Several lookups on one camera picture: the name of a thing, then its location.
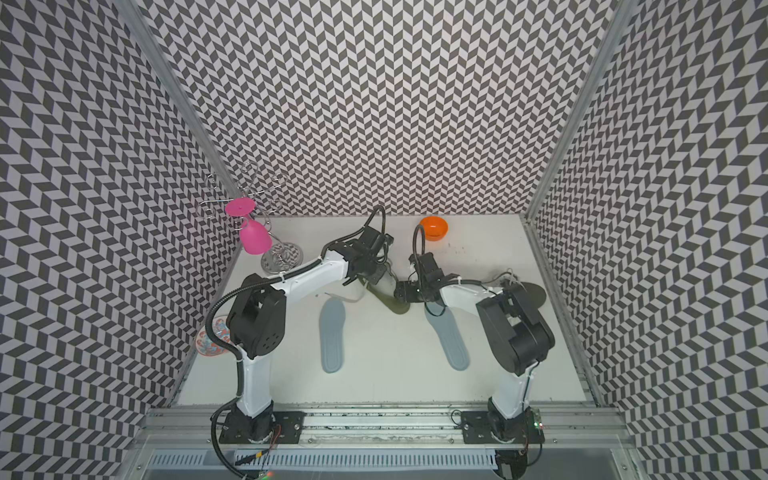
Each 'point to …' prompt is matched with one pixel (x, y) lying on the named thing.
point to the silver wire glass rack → (269, 197)
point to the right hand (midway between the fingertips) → (406, 296)
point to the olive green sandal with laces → (384, 292)
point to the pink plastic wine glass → (254, 236)
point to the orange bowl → (435, 227)
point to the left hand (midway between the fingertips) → (373, 270)
